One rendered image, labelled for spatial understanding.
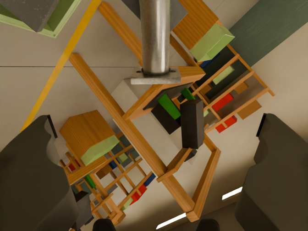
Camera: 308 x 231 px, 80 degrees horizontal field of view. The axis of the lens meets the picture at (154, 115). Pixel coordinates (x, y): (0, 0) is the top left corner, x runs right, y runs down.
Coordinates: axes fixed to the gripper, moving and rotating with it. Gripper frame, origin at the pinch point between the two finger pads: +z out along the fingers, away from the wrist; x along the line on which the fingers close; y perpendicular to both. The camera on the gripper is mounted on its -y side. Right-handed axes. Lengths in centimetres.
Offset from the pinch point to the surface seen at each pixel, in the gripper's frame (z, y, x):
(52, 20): 25.0, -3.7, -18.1
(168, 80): 8.0, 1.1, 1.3
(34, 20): 13.5, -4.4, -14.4
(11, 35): 130, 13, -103
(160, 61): 8.5, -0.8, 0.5
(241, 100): 502, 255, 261
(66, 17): 24.8, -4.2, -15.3
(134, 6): 13.5, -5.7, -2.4
